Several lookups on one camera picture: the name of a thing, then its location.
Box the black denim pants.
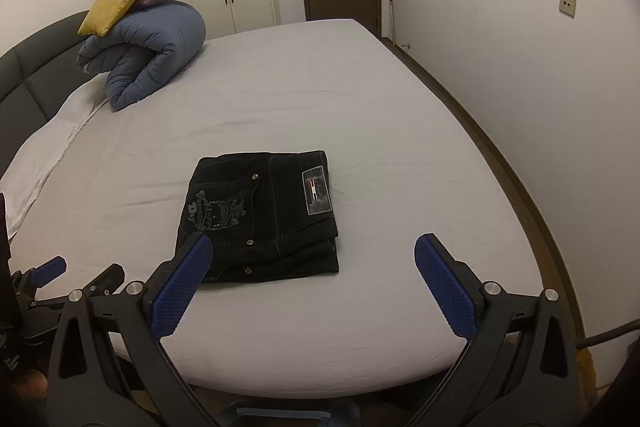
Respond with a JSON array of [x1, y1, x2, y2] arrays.
[[174, 150, 341, 284]]

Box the blue-grey rolled duvet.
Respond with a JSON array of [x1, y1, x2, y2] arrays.
[[76, 2, 207, 112]]

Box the black cable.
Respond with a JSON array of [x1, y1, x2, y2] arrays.
[[575, 322, 636, 350]]

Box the yellow throw pillow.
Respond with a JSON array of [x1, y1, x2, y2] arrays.
[[77, 0, 161, 38]]

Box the white pillow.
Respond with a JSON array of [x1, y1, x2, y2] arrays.
[[0, 82, 110, 228]]

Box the bed with white sheet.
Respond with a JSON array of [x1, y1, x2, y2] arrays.
[[0, 18, 548, 403]]

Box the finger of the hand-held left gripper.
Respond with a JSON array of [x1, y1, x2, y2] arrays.
[[75, 263, 127, 302], [20, 256, 67, 294]]

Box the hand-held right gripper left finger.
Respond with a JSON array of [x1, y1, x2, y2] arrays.
[[45, 233, 221, 427]]

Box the grey padded headboard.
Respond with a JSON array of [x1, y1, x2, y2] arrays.
[[0, 10, 101, 178]]

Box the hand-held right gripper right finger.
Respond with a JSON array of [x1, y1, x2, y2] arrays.
[[405, 233, 598, 427]]

